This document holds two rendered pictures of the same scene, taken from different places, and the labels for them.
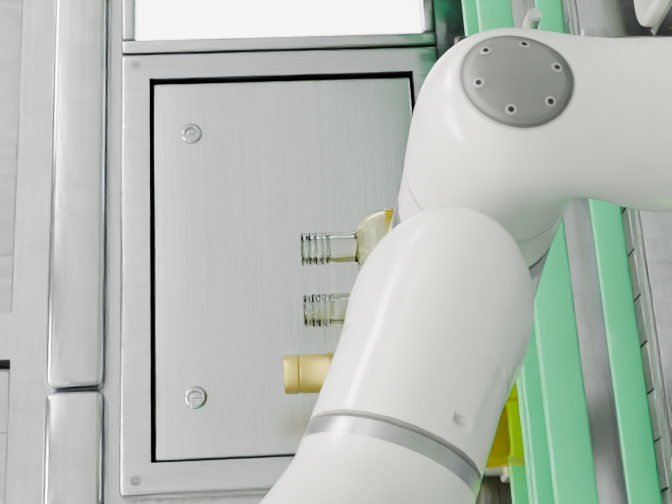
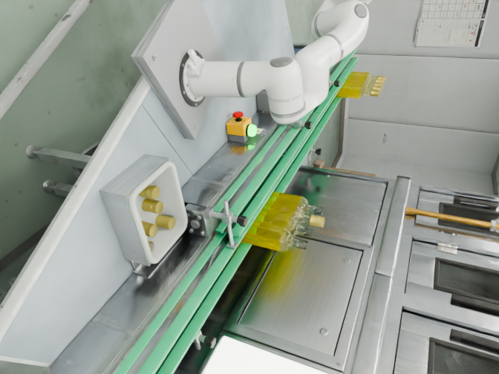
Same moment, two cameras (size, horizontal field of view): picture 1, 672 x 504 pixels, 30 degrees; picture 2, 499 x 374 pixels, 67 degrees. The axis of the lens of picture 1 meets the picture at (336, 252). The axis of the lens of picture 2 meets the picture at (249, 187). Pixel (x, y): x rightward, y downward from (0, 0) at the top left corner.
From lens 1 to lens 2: 1.23 m
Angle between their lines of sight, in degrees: 72
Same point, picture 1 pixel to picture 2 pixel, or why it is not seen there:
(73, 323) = (381, 289)
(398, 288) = (319, 48)
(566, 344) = (260, 173)
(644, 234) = (229, 178)
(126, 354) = (365, 274)
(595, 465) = (267, 159)
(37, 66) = not seen: outside the picture
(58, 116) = (375, 358)
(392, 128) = (253, 309)
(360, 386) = (332, 41)
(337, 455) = (339, 35)
